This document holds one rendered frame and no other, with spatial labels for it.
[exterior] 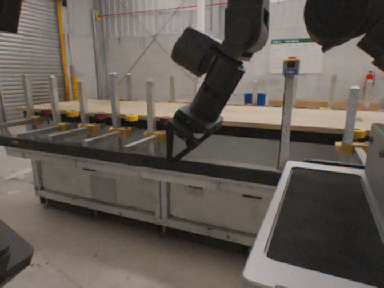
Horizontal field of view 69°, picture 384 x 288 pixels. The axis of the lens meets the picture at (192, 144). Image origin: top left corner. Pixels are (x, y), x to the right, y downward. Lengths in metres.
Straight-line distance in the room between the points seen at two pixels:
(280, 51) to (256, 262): 8.42
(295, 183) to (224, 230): 1.61
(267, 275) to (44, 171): 2.63
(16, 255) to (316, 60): 8.40
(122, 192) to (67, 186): 0.56
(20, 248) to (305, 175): 0.29
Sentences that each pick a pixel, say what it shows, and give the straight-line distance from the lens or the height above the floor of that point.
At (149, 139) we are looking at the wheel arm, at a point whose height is 0.82.
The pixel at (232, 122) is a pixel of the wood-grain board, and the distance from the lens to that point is 1.59.
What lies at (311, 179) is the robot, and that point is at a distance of 0.34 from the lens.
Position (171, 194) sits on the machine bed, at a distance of 1.99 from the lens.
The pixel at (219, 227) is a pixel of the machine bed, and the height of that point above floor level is 0.17.
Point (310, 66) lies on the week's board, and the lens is 8.49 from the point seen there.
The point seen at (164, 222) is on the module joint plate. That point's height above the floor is 0.13.
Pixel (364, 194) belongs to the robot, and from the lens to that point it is 0.33.
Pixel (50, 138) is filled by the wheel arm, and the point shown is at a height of 0.82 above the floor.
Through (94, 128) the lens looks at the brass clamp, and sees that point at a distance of 1.87.
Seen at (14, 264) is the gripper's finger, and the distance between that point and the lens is 0.22.
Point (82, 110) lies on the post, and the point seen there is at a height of 0.94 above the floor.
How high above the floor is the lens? 1.15
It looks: 14 degrees down
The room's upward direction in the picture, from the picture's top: straight up
